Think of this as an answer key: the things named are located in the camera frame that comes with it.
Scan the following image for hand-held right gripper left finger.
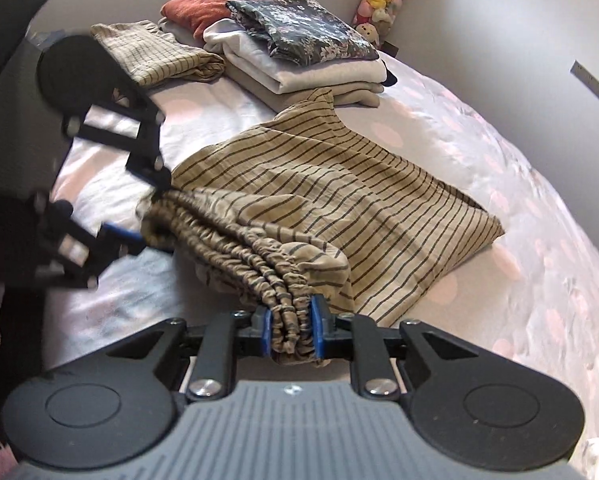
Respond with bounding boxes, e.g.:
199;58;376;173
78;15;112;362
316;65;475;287
106;307;273;402

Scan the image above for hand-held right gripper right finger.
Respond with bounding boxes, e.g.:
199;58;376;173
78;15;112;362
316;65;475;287
310;294;481;402

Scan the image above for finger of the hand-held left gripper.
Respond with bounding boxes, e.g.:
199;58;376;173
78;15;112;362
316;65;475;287
32;194;146;291
63;91;174;195

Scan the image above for tan striped pants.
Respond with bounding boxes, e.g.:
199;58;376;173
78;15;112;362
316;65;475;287
138;87;506;368

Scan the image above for folded tan checked garment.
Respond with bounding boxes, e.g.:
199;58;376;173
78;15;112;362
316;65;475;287
90;19;226;87

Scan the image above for folded white garment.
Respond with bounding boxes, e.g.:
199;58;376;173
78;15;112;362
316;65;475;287
202;18;388;96

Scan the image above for folded rust red garment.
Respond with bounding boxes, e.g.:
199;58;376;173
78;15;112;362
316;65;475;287
160;0;308;41

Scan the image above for folded dark floral garment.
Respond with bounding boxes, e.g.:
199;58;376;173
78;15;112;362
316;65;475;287
226;0;381;67

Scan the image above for folded beige garment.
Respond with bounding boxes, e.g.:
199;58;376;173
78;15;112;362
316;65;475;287
274;76;386;110

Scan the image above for white pink dotted bedspread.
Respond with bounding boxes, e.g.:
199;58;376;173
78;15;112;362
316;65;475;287
39;50;599;461

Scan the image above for grey wall switch panel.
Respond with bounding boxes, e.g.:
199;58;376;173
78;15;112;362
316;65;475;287
570;59;599;122

